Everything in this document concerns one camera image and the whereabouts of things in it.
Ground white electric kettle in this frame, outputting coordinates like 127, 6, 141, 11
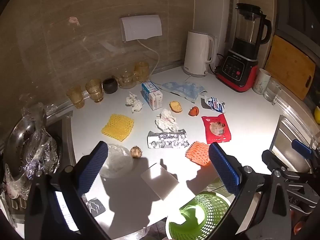
183, 30, 215, 77

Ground wooden cutting board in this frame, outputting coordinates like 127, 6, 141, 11
264, 35, 316, 100

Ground tall amber ribbed glass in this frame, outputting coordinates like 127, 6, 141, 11
134, 61, 150, 84

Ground white card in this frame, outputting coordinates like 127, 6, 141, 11
140, 163, 179, 201

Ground clear plastic bag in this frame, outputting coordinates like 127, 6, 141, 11
99, 143, 134, 179

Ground silver blister pack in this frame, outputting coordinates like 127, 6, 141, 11
147, 129, 189, 149

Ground yellow foam fruit net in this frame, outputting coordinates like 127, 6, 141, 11
101, 113, 135, 142

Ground white printed cup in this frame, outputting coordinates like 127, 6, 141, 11
252, 68, 272, 95

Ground steel sink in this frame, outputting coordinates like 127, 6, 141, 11
269, 114, 316, 173

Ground black and red blender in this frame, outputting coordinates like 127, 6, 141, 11
216, 3, 272, 93

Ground orange foam fruit net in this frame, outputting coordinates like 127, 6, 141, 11
185, 141, 212, 167

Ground small black wrapper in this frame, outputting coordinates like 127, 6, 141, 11
86, 198, 107, 216

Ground black power cable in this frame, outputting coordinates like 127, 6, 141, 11
209, 54, 225, 75

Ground small black bowl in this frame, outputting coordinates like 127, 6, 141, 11
102, 78, 119, 94

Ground clear drinking glass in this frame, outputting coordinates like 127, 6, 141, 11
263, 78, 282, 105

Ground brown garlic bulb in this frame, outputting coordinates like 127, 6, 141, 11
130, 145, 143, 159

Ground crumpled clear plastic wrap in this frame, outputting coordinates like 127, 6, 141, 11
20, 102, 62, 179

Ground blue and white wipes packet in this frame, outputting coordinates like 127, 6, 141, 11
201, 95, 227, 114

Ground white wall socket cover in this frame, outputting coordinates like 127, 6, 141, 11
119, 15, 163, 42

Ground green perforated basket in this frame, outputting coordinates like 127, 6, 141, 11
168, 191, 233, 240

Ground white power cable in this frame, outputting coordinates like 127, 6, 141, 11
136, 39, 160, 77

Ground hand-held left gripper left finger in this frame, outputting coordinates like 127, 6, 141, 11
24, 141, 112, 240

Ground red snack packet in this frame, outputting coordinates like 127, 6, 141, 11
201, 113, 232, 144

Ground blue and white towel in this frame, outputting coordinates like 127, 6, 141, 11
159, 81, 208, 103

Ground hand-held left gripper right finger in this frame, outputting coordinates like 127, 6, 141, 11
207, 142, 292, 240

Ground blue and white milk carton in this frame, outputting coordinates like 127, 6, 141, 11
141, 81, 163, 111

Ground crumpled white tissue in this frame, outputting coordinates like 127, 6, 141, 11
125, 91, 144, 113

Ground metal wok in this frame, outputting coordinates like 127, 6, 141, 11
3, 116, 63, 182

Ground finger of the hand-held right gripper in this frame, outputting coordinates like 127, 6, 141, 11
291, 139, 320, 161
261, 149, 320, 180

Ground red-stained tissue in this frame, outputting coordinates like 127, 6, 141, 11
155, 109, 179, 133

